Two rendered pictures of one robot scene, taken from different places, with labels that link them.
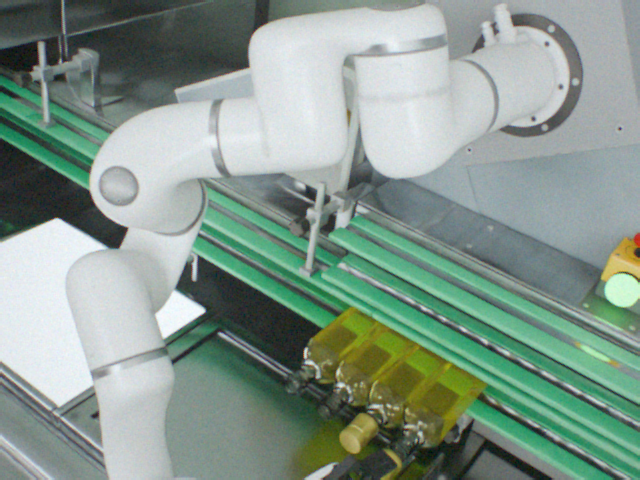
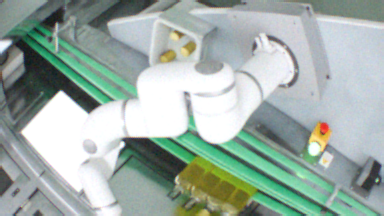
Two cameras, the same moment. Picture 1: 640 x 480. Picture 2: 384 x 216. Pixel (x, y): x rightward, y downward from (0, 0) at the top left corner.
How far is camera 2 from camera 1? 0.46 m
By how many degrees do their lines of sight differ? 14
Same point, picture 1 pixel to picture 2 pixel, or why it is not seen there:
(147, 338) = (109, 199)
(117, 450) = not seen: outside the picture
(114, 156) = (86, 134)
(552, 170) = not seen: hidden behind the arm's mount
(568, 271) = (298, 135)
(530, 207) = (286, 102)
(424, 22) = (222, 81)
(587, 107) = (301, 81)
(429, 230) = not seen: hidden behind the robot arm
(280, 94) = (152, 110)
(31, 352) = (63, 165)
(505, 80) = (265, 81)
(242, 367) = (145, 176)
